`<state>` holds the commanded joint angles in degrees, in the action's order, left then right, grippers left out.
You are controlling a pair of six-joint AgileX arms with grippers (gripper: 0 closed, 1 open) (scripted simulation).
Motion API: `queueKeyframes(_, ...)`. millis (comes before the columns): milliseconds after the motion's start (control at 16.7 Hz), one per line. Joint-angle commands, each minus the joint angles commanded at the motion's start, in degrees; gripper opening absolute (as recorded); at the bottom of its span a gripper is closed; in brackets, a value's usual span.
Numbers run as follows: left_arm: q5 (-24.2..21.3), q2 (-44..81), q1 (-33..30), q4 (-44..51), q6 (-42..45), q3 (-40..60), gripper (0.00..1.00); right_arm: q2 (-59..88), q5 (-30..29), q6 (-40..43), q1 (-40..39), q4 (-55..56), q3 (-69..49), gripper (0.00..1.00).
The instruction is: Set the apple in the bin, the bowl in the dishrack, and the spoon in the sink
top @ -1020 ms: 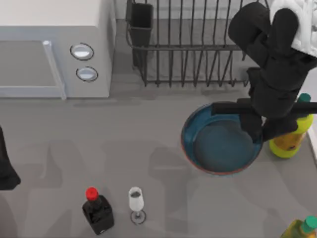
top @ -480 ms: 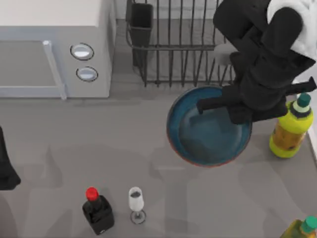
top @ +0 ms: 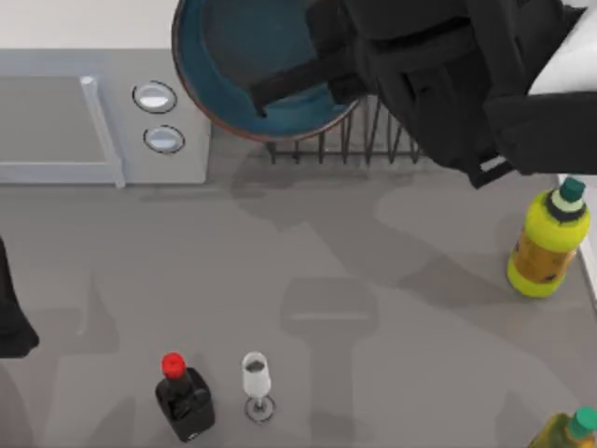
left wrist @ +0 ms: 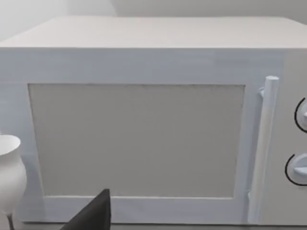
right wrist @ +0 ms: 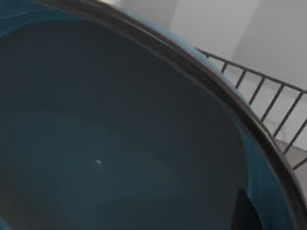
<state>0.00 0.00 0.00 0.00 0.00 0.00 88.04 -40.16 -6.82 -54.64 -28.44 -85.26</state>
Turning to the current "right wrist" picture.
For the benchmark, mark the blue bowl with dark rim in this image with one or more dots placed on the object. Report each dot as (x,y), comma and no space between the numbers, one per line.
(115,115)

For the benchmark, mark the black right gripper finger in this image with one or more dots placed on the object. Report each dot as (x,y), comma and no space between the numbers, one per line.
(245,213)

